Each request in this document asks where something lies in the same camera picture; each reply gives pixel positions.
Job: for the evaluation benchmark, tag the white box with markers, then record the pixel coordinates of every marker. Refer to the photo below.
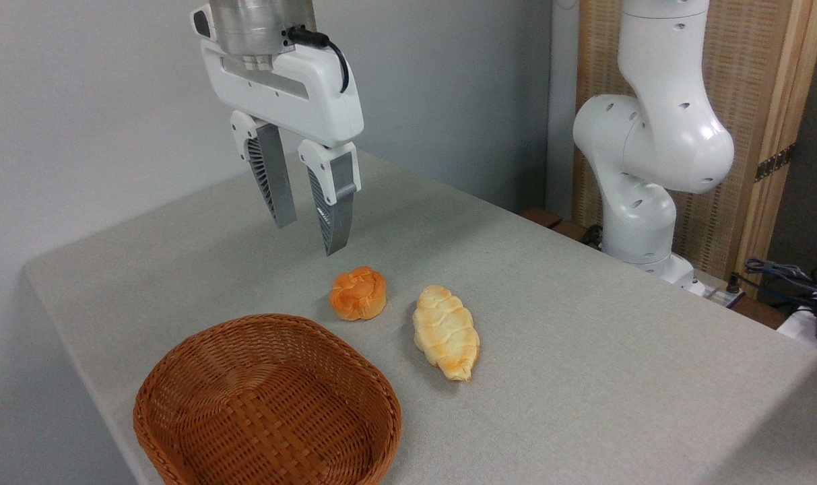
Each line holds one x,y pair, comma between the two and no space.
799,325

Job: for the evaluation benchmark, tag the grey tablecloth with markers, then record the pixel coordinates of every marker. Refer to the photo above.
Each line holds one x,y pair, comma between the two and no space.
583,377

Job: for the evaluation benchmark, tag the brown wicker basket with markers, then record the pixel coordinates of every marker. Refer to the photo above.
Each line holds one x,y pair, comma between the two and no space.
199,377

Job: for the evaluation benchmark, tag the white power strip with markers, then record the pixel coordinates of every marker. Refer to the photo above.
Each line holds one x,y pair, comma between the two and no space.
718,293

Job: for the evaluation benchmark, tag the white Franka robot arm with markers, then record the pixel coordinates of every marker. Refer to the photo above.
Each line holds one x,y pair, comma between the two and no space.
657,135

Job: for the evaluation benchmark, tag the long braided pale bread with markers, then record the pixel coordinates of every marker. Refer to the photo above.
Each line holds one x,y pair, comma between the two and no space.
445,333

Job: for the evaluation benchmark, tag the black metal screen hinge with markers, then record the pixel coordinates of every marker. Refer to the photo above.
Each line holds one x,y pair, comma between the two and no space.
775,163

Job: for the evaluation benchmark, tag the bamboo and wood screen panel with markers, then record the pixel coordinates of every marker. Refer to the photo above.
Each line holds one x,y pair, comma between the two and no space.
745,67

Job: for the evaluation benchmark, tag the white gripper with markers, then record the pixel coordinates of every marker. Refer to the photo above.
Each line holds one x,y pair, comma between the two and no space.
314,94

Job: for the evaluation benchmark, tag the silver metal wrist flange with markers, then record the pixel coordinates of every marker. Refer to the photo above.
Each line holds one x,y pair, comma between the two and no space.
253,23

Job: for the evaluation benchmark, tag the round orange bread bun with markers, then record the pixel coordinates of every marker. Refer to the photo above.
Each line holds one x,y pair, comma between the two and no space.
358,294

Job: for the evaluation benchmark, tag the brown wooden block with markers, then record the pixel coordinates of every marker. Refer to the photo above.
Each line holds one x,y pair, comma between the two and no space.
541,217
573,231

